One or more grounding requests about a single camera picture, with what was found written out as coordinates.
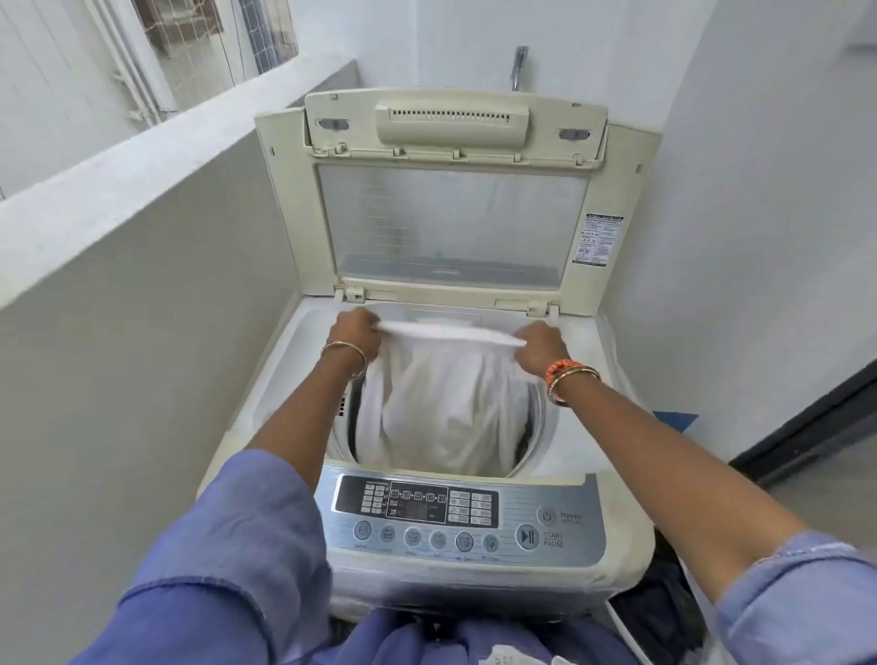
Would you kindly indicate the person's right hand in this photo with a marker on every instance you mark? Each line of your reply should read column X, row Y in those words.
column 541, row 346

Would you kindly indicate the beaded green red bangle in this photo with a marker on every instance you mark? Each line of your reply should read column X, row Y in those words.
column 582, row 373

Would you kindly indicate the person's left hand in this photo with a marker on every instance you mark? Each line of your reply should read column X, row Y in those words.
column 356, row 332

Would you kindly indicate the white garment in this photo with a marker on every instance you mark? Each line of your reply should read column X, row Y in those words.
column 438, row 404

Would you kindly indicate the person's right forearm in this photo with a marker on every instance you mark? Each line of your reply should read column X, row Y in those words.
column 685, row 479

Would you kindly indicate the white paper notice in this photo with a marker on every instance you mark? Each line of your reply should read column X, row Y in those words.
column 863, row 20

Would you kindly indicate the white drain pipes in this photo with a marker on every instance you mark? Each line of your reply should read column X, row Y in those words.
column 137, row 68

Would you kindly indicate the white round laundry hamper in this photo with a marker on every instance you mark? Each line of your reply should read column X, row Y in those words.
column 617, row 616

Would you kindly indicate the thin multicolour bangle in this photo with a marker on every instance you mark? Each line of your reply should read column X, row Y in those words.
column 346, row 346

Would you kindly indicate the grey framed window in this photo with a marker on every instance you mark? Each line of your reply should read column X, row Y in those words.
column 267, row 34

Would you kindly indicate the brown louvred window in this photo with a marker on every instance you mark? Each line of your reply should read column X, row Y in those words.
column 178, row 24

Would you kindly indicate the person's blue tunic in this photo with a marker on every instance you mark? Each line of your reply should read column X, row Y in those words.
column 226, row 548

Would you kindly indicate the white blue washing machine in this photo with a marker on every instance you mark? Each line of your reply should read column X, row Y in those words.
column 582, row 438

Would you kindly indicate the person's left forearm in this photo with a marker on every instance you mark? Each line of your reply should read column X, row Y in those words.
column 308, row 418

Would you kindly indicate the metal water tap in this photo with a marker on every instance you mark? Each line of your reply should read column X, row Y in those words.
column 519, row 65

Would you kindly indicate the white fringed scarf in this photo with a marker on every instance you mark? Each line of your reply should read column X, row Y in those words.
column 521, row 656

